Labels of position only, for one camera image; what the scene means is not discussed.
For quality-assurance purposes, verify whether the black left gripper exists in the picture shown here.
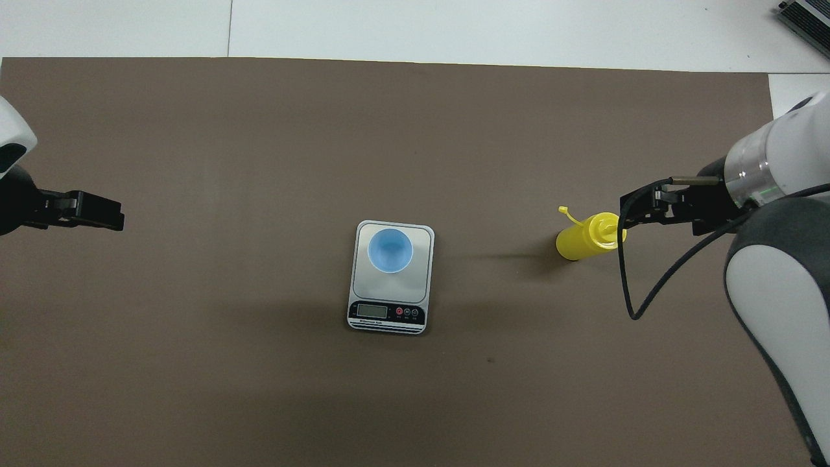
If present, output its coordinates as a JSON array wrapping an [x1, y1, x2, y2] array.
[[0, 165, 125, 235]]

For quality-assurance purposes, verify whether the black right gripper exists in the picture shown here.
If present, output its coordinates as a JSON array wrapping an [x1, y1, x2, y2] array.
[[621, 159, 743, 235]]

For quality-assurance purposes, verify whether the yellow squeeze bottle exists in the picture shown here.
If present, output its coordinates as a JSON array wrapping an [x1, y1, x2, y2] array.
[[556, 206, 628, 262]]

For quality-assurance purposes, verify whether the light blue plastic cup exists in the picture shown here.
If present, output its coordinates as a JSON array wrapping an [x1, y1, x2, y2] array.
[[367, 228, 414, 275]]

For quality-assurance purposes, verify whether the silver digital kitchen scale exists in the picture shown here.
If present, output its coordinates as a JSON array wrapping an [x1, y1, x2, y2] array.
[[347, 221, 435, 336]]

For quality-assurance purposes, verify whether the brown paper table mat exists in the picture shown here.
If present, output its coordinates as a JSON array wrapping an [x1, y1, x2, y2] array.
[[0, 57, 814, 467]]

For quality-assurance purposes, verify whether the grey ribbed metal device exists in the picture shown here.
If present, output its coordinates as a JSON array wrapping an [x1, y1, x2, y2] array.
[[778, 0, 830, 60]]

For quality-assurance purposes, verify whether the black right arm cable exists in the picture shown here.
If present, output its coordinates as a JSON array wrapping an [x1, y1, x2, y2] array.
[[616, 175, 830, 320]]

